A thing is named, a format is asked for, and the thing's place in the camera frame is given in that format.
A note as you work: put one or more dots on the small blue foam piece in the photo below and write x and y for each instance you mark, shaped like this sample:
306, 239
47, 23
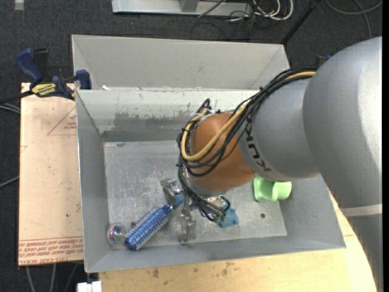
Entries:
230, 218

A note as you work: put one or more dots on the clear iridescent glass ball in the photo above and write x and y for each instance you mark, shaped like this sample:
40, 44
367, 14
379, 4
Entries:
115, 234

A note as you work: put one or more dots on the light green cup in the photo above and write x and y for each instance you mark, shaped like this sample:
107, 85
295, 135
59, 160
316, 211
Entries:
272, 190

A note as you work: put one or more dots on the grey metal bin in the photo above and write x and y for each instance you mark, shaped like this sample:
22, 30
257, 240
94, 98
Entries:
136, 169

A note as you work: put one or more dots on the blue hairbrush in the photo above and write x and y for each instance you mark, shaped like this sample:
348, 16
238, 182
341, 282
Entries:
149, 224

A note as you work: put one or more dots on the brown cardboard board red print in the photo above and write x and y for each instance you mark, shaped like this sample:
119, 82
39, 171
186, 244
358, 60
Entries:
48, 178

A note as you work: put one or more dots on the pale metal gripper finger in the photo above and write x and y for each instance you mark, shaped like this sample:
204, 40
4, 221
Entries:
170, 189
187, 228

